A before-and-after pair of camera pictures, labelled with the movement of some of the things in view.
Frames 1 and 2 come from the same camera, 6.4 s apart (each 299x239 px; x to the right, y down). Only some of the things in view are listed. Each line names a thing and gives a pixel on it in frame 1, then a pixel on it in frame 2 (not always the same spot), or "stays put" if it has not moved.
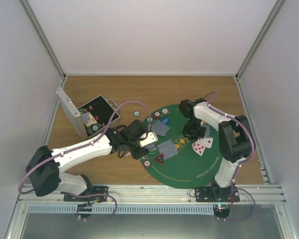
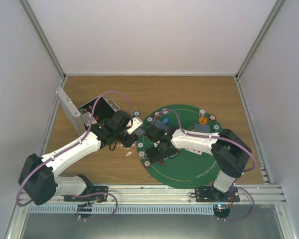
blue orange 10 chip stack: [165, 111] stays put
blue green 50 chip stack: [136, 113] stays put
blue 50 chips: [147, 120] stays put
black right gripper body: [193, 131] → [161, 153]
